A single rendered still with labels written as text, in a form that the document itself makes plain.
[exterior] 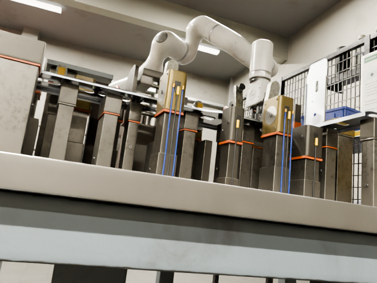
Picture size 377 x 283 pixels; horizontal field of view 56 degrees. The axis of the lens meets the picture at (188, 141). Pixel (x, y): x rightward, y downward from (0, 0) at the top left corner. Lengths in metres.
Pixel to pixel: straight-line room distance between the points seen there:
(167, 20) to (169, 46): 4.43
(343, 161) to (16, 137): 1.05
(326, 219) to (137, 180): 0.28
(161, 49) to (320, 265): 1.23
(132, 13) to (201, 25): 4.37
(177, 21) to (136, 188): 5.71
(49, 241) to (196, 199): 0.18
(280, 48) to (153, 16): 2.35
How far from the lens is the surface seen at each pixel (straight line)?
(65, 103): 1.08
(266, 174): 1.11
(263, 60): 1.41
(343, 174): 1.37
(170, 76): 1.00
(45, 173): 0.43
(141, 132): 1.32
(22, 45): 0.97
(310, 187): 1.18
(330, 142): 1.26
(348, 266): 0.64
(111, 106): 1.10
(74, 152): 1.24
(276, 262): 0.56
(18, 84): 0.94
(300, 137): 1.21
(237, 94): 1.53
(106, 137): 1.08
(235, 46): 1.51
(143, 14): 5.99
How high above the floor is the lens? 0.66
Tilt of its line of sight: 12 degrees up
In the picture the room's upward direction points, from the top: 7 degrees clockwise
